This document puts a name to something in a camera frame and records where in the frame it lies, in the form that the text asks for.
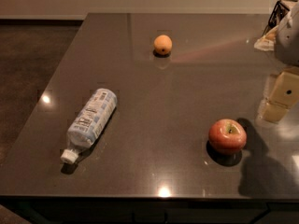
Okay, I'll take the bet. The orange fruit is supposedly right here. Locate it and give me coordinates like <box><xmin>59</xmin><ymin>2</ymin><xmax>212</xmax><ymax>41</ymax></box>
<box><xmin>154</xmin><ymin>35</ymin><xmax>172</xmax><ymax>56</ymax></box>

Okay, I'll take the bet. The blue plastic bottle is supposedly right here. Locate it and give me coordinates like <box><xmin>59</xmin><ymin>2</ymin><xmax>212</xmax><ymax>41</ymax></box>
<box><xmin>61</xmin><ymin>89</ymin><xmax>118</xmax><ymax>164</ymax></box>

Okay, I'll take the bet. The red apple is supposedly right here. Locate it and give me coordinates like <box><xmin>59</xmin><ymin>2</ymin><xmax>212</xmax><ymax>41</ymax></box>
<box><xmin>208</xmin><ymin>119</ymin><xmax>247</xmax><ymax>156</ymax></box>

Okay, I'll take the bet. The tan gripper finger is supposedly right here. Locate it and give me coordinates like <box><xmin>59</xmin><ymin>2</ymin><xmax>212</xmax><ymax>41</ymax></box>
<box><xmin>261</xmin><ymin>66</ymin><xmax>299</xmax><ymax>123</ymax></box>

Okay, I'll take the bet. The black wire basket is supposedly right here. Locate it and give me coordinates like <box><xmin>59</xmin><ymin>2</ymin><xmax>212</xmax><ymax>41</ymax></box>
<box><xmin>268</xmin><ymin>0</ymin><xmax>298</xmax><ymax>28</ymax></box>

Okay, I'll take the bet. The crumpled white bag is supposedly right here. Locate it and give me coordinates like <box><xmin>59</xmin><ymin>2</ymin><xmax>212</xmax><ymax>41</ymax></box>
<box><xmin>254</xmin><ymin>26</ymin><xmax>278</xmax><ymax>51</ymax></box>

